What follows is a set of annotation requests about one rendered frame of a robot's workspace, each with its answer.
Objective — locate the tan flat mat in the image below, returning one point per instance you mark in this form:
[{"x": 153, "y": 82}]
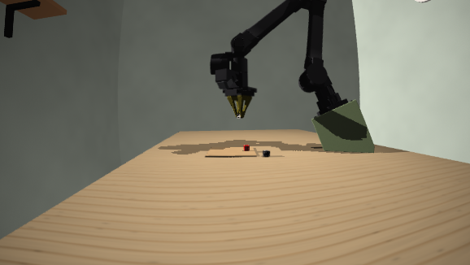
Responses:
[{"x": 230, "y": 152}]

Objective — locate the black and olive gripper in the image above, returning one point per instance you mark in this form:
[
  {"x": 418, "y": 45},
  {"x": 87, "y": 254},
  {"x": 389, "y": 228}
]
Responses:
[{"x": 246, "y": 96}]

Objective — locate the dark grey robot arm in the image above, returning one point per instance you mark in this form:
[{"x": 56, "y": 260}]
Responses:
[{"x": 314, "y": 77}]

